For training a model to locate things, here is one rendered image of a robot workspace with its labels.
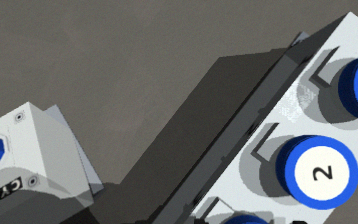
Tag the white control panel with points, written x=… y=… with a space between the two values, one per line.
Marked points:
x=42 y=180

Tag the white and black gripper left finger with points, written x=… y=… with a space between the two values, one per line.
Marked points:
x=200 y=221

